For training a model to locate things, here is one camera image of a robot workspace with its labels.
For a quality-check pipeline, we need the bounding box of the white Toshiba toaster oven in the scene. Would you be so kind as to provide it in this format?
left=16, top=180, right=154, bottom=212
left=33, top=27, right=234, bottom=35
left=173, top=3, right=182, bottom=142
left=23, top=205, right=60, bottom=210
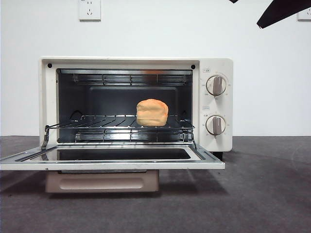
left=38, top=56, right=234, bottom=161

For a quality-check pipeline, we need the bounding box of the golden bread loaf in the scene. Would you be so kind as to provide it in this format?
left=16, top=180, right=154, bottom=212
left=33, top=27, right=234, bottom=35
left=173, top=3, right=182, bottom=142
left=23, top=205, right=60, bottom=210
left=136, top=98, right=169, bottom=127

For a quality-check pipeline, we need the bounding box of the white wall socket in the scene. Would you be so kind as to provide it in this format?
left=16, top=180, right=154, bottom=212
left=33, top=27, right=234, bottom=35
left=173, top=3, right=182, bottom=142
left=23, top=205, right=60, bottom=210
left=78, top=0, right=102, bottom=22
left=297, top=8, right=311, bottom=21

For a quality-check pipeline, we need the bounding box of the oven door with tan handle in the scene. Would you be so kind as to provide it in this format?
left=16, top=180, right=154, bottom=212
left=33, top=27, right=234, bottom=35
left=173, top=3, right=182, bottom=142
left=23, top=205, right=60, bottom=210
left=0, top=143, right=226, bottom=194

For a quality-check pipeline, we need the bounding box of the white oven knob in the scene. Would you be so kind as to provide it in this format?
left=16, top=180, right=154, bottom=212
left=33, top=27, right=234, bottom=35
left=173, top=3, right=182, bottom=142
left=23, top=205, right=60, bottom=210
left=205, top=114, right=227, bottom=136
left=206, top=75, right=227, bottom=97

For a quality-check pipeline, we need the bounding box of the metal wire oven rack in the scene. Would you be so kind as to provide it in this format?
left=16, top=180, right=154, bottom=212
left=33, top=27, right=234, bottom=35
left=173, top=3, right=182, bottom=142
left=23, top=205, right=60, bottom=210
left=45, top=113, right=196, bottom=130

